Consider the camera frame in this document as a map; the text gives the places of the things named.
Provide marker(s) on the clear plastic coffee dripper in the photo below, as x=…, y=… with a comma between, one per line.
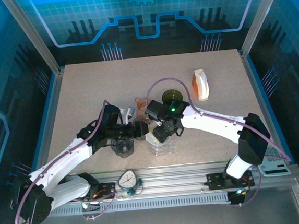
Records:
x=163, y=148

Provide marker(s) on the dark green coffee dripper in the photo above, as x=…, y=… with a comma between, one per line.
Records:
x=171, y=95

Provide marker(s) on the smoke grey coffee dripper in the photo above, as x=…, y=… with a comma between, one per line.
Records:
x=122, y=149

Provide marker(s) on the orange glass coffee server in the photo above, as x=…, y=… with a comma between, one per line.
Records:
x=141, y=107

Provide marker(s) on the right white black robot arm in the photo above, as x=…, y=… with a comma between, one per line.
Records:
x=213, y=122

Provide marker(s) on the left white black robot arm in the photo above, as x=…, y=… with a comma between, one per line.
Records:
x=62, y=164

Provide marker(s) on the orange coffee filter box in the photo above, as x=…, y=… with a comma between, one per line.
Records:
x=194, y=85

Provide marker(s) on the small green alarm clock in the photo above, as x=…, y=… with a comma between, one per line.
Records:
x=126, y=180

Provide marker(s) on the small black control module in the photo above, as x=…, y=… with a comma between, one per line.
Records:
x=237, y=198
x=91, y=206

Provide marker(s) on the printed blue acrylic back panel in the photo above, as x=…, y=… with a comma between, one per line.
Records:
x=77, y=8

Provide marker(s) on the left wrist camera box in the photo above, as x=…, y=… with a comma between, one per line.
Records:
x=111, y=115

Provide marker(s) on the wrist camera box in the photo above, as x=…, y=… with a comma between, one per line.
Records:
x=153, y=110
x=111, y=115

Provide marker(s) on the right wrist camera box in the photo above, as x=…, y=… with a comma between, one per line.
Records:
x=153, y=110

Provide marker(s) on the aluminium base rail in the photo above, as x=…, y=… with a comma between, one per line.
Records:
x=171, y=179

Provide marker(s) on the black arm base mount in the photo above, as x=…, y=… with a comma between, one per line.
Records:
x=106, y=190
x=215, y=180

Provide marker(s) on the aluminium frame post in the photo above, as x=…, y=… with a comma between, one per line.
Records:
x=258, y=21
x=37, y=40

